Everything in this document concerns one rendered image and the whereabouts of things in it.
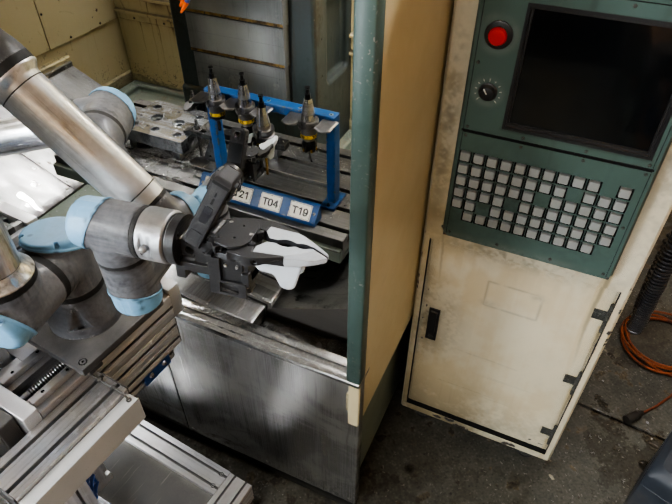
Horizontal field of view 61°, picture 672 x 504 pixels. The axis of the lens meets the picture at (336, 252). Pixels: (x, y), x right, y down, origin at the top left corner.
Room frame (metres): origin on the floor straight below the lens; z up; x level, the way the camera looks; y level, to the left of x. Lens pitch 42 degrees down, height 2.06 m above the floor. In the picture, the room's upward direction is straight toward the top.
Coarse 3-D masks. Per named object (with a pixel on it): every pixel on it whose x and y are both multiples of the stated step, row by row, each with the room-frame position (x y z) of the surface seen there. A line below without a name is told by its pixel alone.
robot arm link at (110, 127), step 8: (96, 120) 1.12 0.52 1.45; (104, 120) 1.13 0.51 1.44; (112, 120) 1.15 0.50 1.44; (104, 128) 1.11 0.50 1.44; (112, 128) 1.12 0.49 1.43; (120, 128) 1.15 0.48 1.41; (112, 136) 1.10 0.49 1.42; (120, 136) 1.13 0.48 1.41; (120, 144) 1.11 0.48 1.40; (128, 152) 1.12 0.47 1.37
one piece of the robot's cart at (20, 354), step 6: (18, 348) 0.80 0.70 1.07; (24, 348) 0.80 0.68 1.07; (30, 348) 0.80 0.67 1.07; (36, 348) 0.80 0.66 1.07; (12, 354) 0.78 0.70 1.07; (18, 354) 0.78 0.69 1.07; (24, 354) 0.78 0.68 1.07; (18, 360) 0.76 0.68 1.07; (6, 366) 0.75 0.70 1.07; (12, 366) 0.75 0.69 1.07; (0, 372) 0.73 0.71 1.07; (6, 372) 0.73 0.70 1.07; (0, 378) 0.72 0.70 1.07
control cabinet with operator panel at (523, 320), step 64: (512, 0) 1.21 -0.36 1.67; (576, 0) 1.16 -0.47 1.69; (640, 0) 1.11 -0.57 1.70; (448, 64) 1.29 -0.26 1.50; (512, 64) 1.20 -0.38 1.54; (576, 64) 1.16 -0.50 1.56; (640, 64) 1.11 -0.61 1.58; (448, 128) 1.28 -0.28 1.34; (512, 128) 1.18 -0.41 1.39; (576, 128) 1.14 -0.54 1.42; (640, 128) 1.09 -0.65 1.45; (448, 192) 1.26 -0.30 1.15; (512, 192) 1.17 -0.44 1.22; (576, 192) 1.11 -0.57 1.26; (640, 192) 1.06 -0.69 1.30; (448, 256) 1.27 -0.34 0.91; (512, 256) 1.19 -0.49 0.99; (576, 256) 1.09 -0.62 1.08; (640, 256) 1.06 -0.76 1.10; (448, 320) 1.26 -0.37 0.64; (512, 320) 1.18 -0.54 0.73; (576, 320) 1.11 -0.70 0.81; (448, 384) 1.24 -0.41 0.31; (512, 384) 1.15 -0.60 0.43; (576, 384) 1.07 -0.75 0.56
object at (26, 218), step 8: (0, 208) 1.24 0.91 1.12; (8, 208) 1.24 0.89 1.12; (16, 208) 1.24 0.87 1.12; (8, 216) 1.22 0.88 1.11; (16, 216) 1.21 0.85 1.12; (24, 216) 1.21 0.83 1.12; (32, 216) 1.21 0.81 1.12; (24, 224) 1.18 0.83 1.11; (16, 232) 1.16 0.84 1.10; (16, 240) 1.14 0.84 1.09; (16, 248) 1.14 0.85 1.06
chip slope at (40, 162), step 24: (48, 72) 2.63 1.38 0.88; (72, 72) 2.71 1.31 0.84; (72, 96) 2.55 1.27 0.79; (0, 168) 2.01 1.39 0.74; (24, 168) 2.04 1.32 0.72; (48, 168) 2.08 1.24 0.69; (0, 192) 1.89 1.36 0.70; (24, 192) 1.92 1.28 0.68; (48, 192) 1.96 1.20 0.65; (72, 192) 1.99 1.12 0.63
